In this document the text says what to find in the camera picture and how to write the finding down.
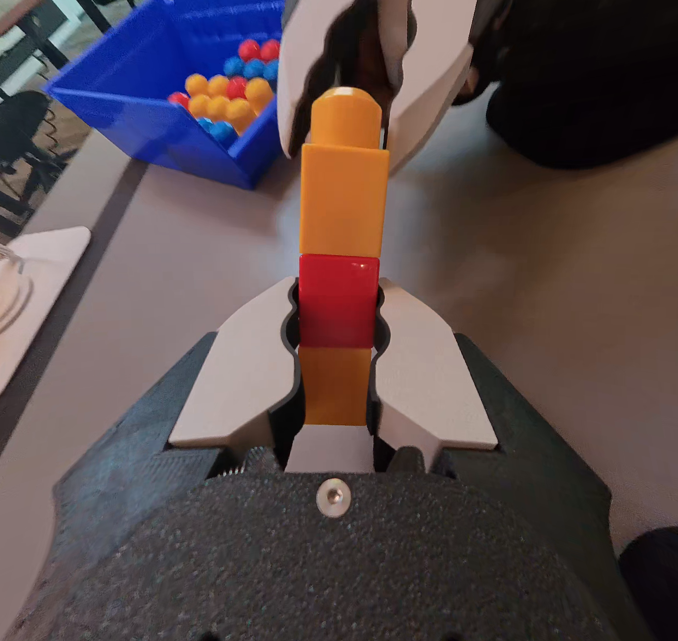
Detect blue plastic bin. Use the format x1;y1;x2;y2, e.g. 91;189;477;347
42;0;292;191

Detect orange mega block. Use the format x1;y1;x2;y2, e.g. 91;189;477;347
299;344;373;426
298;86;391;258

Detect white desk stand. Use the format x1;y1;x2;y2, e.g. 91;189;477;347
0;226;92;393

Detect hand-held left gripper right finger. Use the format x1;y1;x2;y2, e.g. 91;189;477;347
365;278;500;459

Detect person's right forearm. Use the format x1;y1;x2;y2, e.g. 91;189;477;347
477;0;678;170

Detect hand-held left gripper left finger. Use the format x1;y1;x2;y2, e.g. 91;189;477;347
166;274;308;459

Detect black office chair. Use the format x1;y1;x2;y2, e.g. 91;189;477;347
0;90;64;218

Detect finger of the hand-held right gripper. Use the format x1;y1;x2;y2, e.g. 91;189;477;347
377;0;487;177
276;0;367;161

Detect wooden-top office desk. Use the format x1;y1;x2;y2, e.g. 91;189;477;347
0;0;70;70

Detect red mega block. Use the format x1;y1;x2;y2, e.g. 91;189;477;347
298;253;381;348

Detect person's right hand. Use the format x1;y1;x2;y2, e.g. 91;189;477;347
456;66;481;102

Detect pile of building bricks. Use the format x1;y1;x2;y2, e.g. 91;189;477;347
168;38;281;149

